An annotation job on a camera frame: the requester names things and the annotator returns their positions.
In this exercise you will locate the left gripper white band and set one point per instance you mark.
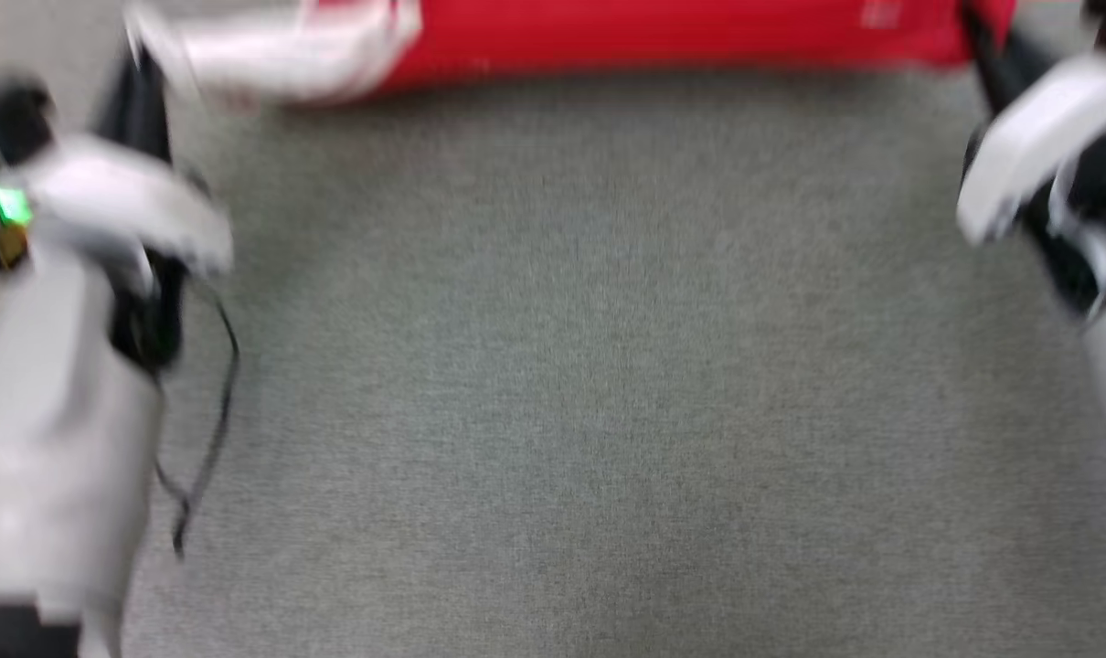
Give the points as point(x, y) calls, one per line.
point(123, 201)

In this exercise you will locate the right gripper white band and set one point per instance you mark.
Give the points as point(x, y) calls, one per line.
point(1037, 137)

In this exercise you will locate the red and white garment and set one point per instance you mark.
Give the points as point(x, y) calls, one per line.
point(654, 32)

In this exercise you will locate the grey fabric sofa cushion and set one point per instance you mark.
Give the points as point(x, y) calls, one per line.
point(562, 366)

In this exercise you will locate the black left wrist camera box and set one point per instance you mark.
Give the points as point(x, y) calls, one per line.
point(14, 119)

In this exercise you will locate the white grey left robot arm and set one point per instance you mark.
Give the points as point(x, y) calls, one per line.
point(50, 439)

